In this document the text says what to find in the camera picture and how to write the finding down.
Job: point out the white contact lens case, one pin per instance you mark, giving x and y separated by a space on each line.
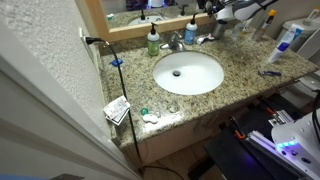
150 118

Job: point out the blue razor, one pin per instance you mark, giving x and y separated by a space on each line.
270 73

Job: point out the white wall outlet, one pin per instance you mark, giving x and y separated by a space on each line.
82 36

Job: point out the green lens case cap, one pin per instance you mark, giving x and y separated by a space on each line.
144 112

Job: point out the green soap pump bottle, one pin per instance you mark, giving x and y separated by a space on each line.
153 45

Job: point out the aluminium robot base mount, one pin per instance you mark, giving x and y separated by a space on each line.
263 140

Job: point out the white door frame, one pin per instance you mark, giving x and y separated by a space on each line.
50 126

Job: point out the blue soap pump bottle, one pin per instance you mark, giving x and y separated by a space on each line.
190 35

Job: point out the white toilet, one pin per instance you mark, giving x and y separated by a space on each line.
311 43

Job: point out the small white toothpaste tube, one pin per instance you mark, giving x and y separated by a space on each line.
203 39

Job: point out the small blue plastic object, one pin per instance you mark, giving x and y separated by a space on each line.
116 62

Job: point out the brown sunscreen bottle orange cap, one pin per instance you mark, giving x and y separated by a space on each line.
261 30

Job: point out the white paper cards stack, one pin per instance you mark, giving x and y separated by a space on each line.
116 109

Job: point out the black and orange clamp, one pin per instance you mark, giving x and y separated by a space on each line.
270 111
238 130

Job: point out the chrome sink faucet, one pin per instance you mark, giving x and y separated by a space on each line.
174 42

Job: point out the light wood vanity cabinet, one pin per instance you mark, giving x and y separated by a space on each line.
173 140

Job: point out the black robot cart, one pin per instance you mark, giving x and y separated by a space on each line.
230 156

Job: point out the wood framed mirror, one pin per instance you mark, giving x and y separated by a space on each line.
100 20

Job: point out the grey metal cup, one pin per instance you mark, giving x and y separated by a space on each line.
219 31

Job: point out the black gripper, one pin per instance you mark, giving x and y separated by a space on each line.
222 20

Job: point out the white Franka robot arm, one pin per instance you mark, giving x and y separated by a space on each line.
300 140

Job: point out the white oval sink basin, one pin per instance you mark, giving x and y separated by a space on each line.
188 73

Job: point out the clear round plastic lid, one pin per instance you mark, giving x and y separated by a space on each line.
173 108

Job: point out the tall white tube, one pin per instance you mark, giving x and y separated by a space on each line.
291 35

